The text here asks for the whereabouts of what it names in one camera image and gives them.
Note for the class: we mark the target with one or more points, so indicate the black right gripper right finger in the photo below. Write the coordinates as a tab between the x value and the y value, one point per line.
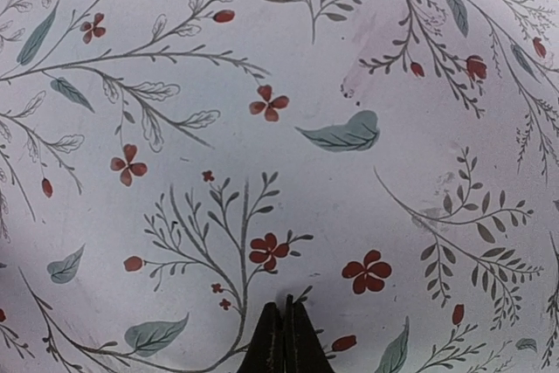
303	352

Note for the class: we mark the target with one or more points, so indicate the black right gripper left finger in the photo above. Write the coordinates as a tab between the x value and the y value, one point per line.
265	351

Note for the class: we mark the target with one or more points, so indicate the floral patterned table mat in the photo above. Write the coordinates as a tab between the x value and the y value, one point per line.
168	167

